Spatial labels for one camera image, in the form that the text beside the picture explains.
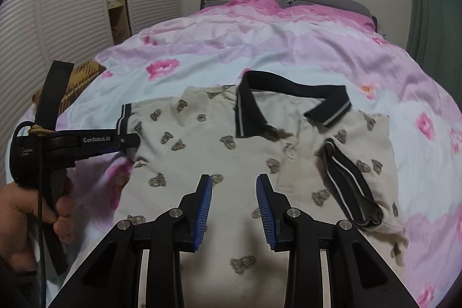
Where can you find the pink floral quilt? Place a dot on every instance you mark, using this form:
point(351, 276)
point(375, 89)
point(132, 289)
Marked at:
point(288, 48)

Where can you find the green curtain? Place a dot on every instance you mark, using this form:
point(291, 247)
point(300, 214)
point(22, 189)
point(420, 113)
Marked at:
point(433, 5)

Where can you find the brown patterned pillow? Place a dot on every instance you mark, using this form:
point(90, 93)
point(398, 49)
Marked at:
point(85, 74)

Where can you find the beige printed polo shirt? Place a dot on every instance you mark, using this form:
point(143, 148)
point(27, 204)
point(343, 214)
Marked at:
point(216, 120)

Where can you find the person's left forearm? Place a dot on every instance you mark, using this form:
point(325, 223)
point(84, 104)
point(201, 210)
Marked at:
point(16, 286)

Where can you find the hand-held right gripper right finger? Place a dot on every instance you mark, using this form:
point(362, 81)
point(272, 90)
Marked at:
point(264, 214)

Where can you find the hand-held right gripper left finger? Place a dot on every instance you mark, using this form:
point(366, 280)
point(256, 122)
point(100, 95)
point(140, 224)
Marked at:
point(203, 210)

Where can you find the person's left hand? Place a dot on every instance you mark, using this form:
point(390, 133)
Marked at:
point(18, 214)

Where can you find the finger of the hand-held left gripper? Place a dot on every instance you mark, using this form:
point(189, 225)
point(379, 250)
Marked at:
point(129, 144)

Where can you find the grey padded headboard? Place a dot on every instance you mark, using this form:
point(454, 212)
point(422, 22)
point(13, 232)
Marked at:
point(325, 0)

